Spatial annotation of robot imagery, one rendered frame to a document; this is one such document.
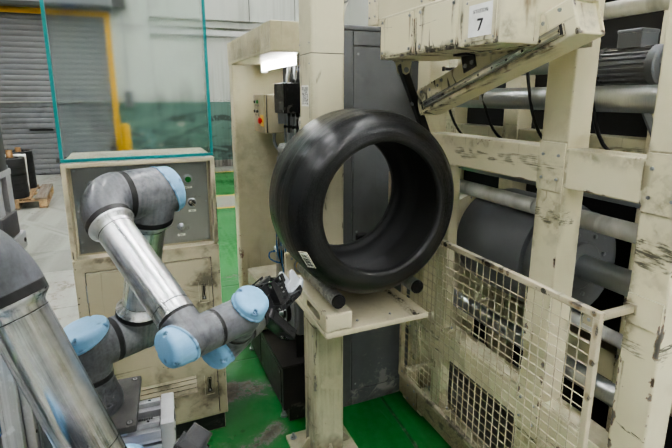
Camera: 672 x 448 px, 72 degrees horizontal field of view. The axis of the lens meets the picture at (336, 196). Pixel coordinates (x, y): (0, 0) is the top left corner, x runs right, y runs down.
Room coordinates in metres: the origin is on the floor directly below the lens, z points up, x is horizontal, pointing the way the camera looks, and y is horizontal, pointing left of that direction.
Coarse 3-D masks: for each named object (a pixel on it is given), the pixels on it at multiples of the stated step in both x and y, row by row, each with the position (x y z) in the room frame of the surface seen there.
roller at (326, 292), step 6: (300, 270) 1.56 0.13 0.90; (306, 276) 1.50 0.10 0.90; (312, 276) 1.46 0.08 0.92; (312, 282) 1.45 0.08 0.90; (318, 282) 1.41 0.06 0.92; (318, 288) 1.40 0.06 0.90; (324, 288) 1.36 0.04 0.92; (330, 288) 1.35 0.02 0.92; (324, 294) 1.35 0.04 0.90; (330, 294) 1.32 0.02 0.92; (336, 294) 1.30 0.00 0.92; (330, 300) 1.30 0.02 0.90; (336, 300) 1.29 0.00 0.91; (342, 300) 1.30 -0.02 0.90; (336, 306) 1.29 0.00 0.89; (342, 306) 1.30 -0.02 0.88
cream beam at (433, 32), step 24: (456, 0) 1.35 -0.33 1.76; (480, 0) 1.26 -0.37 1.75; (504, 0) 1.20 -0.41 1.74; (528, 0) 1.23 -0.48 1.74; (552, 0) 1.26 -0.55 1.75; (384, 24) 1.72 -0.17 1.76; (408, 24) 1.57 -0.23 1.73; (432, 24) 1.45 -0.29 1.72; (456, 24) 1.35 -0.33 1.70; (504, 24) 1.20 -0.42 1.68; (528, 24) 1.23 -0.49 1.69; (384, 48) 1.72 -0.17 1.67; (408, 48) 1.56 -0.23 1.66; (432, 48) 1.45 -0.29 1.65; (456, 48) 1.35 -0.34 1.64; (480, 48) 1.34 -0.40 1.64; (504, 48) 1.33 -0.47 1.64
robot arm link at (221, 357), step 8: (232, 344) 0.87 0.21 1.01; (240, 344) 0.87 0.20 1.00; (248, 344) 0.94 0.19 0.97; (216, 352) 0.86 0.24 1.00; (224, 352) 0.86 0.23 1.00; (232, 352) 0.87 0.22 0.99; (240, 352) 0.91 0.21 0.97; (208, 360) 0.87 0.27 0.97; (216, 360) 0.86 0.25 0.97; (224, 360) 0.86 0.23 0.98; (232, 360) 0.88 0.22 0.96; (216, 368) 0.87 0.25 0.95
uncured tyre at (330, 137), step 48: (288, 144) 1.45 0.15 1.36; (336, 144) 1.28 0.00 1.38; (384, 144) 1.65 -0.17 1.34; (432, 144) 1.41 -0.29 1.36; (288, 192) 1.28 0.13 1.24; (432, 192) 1.58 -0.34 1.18; (288, 240) 1.29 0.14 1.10; (384, 240) 1.64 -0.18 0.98; (432, 240) 1.40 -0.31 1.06; (336, 288) 1.32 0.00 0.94; (384, 288) 1.36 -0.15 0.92
